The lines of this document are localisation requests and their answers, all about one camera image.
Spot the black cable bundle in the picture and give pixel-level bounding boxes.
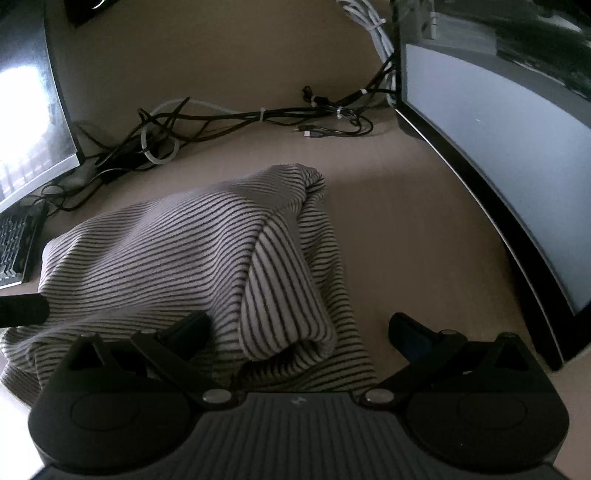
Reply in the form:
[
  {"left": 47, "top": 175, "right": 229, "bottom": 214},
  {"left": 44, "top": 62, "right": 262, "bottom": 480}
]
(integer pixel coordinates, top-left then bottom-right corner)
[{"left": 20, "top": 50, "right": 401, "bottom": 213}]

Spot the left computer monitor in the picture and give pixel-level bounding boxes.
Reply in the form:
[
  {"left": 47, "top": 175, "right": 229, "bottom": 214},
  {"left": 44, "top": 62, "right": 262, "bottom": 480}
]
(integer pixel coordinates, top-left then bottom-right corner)
[{"left": 0, "top": 1, "right": 80, "bottom": 211}]

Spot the white coiled cable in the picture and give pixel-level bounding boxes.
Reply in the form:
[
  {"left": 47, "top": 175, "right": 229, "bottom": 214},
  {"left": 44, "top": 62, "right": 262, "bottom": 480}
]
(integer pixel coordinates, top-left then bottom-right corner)
[{"left": 140, "top": 98, "right": 233, "bottom": 165}]

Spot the striped white black garment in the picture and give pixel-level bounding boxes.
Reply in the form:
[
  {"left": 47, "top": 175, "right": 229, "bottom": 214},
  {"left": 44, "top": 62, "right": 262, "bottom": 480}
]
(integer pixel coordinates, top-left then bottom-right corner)
[{"left": 1, "top": 164, "right": 377, "bottom": 405}]

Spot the right curved monitor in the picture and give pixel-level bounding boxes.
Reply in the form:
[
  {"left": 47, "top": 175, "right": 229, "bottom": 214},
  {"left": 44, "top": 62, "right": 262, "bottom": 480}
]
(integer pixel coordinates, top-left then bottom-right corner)
[{"left": 392, "top": 41, "right": 591, "bottom": 370}]

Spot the white cable bundle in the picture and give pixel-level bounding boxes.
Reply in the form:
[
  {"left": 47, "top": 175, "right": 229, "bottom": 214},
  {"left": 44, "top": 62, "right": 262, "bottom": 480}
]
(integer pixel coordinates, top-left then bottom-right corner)
[{"left": 337, "top": 0, "right": 399, "bottom": 107}]

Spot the black keyboard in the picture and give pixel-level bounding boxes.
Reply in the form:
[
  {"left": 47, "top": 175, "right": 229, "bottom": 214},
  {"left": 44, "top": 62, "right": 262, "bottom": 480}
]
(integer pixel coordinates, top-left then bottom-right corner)
[{"left": 0, "top": 201, "right": 48, "bottom": 288}]

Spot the open computer case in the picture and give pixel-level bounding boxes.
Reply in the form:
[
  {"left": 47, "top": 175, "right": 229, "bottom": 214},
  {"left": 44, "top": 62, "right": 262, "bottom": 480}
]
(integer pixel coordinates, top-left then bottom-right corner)
[{"left": 391, "top": 0, "right": 590, "bottom": 100}]

